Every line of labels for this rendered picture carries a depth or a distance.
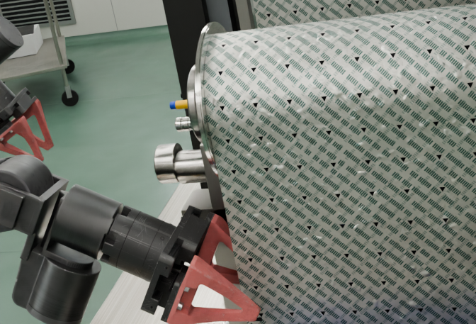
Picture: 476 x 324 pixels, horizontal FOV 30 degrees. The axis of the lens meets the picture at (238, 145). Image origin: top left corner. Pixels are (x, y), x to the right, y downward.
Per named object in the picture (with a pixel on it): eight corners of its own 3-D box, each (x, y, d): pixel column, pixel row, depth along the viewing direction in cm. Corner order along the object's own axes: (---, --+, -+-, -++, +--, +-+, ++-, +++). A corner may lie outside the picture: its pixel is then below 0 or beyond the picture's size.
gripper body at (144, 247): (158, 320, 80) (82, 287, 80) (187, 262, 89) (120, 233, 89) (179, 263, 77) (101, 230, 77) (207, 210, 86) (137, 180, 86)
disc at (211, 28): (248, 144, 92) (223, 4, 86) (253, 144, 92) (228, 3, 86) (214, 209, 78) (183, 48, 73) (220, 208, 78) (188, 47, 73)
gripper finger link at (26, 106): (69, 131, 145) (29, 88, 143) (57, 147, 139) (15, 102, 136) (40, 154, 147) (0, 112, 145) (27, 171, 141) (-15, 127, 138)
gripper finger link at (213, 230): (248, 337, 82) (154, 297, 82) (262, 295, 88) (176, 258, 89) (273, 280, 79) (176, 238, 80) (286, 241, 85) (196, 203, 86)
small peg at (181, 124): (173, 123, 84) (176, 135, 85) (201, 120, 83) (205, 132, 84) (176, 114, 85) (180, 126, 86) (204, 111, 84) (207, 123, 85)
